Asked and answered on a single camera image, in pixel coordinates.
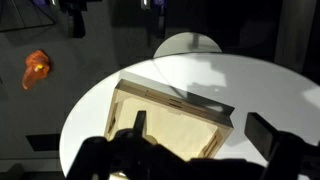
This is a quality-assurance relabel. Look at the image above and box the orange plastic object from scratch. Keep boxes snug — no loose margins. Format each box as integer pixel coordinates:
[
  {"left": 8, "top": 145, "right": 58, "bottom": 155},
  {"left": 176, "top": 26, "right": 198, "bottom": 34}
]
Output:
[{"left": 21, "top": 49, "right": 51, "bottom": 91}]

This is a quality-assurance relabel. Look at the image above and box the black stand leg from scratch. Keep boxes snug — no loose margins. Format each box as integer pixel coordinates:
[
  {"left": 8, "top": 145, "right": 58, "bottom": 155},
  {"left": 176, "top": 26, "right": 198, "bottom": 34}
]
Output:
[
  {"left": 145, "top": 0, "right": 168, "bottom": 39},
  {"left": 67, "top": 0, "right": 87, "bottom": 39}
]

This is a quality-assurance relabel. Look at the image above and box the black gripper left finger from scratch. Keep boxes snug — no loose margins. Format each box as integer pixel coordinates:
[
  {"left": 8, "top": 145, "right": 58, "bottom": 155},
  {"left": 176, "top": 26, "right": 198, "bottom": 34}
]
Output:
[{"left": 66, "top": 110, "right": 188, "bottom": 180}]

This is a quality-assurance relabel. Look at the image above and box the dark grey floor mat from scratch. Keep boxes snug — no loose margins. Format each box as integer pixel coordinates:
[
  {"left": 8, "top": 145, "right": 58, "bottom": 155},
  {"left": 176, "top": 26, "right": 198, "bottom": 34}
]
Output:
[{"left": 0, "top": 0, "right": 56, "bottom": 33}]

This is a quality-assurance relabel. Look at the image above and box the light wooden crate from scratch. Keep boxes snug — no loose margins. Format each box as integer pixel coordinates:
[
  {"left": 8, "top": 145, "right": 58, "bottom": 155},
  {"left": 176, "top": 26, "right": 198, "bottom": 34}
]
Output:
[{"left": 103, "top": 78, "right": 235, "bottom": 160}]

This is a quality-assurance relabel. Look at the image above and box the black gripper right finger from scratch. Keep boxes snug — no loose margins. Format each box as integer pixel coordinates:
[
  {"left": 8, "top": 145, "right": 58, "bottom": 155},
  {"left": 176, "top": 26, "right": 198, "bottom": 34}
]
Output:
[{"left": 244, "top": 112, "right": 320, "bottom": 180}]

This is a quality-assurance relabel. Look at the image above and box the small round white table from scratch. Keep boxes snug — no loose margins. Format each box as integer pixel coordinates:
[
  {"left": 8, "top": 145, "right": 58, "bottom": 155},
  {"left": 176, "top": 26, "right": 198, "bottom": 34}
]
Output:
[{"left": 153, "top": 32, "right": 223, "bottom": 60}]

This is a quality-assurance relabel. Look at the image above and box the pale vertical post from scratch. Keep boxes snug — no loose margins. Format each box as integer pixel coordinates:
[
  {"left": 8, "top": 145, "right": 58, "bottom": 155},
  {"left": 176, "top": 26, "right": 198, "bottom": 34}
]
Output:
[{"left": 274, "top": 0, "right": 313, "bottom": 73}]

